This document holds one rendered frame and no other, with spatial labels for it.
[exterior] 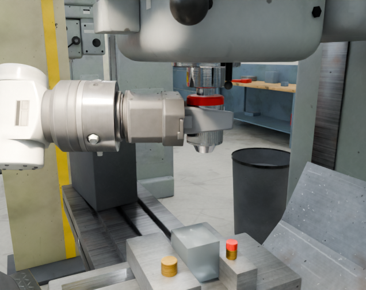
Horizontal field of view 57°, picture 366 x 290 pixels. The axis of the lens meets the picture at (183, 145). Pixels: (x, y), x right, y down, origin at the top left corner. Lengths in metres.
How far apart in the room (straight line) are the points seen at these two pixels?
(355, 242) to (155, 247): 0.38
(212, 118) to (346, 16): 0.18
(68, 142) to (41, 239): 1.97
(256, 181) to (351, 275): 1.67
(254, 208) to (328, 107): 1.72
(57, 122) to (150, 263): 0.23
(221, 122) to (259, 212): 2.04
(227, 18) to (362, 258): 0.52
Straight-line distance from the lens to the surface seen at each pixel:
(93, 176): 0.88
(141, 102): 0.38
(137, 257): 0.51
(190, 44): 0.31
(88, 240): 0.79
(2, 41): 2.09
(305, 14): 0.38
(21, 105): 0.42
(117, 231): 0.81
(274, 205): 2.42
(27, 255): 2.40
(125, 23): 0.36
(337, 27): 0.42
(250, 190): 2.37
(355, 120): 0.73
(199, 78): 0.40
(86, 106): 0.39
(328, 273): 0.72
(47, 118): 0.41
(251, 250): 0.61
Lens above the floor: 1.31
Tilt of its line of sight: 15 degrees down
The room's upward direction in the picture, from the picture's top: straight up
